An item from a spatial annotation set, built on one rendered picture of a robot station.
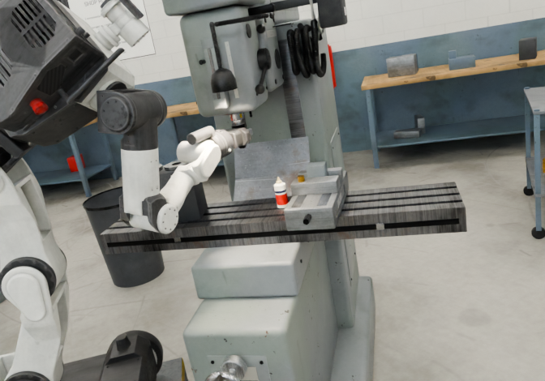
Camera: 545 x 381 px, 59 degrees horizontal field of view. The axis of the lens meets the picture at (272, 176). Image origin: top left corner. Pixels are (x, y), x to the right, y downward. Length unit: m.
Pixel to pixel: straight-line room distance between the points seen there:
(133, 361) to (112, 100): 0.93
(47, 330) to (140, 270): 2.10
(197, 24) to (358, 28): 4.30
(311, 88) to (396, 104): 3.91
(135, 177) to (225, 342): 0.56
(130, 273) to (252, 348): 2.22
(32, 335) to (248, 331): 0.59
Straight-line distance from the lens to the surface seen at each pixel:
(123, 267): 3.56
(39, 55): 1.17
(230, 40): 1.49
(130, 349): 1.77
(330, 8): 1.72
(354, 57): 5.73
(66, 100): 1.21
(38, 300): 1.44
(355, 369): 2.10
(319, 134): 1.95
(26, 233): 1.42
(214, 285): 1.58
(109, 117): 1.16
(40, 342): 1.56
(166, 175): 1.70
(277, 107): 1.96
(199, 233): 1.67
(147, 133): 1.19
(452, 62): 5.14
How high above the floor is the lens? 1.53
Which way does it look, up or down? 16 degrees down
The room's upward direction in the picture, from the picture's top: 10 degrees counter-clockwise
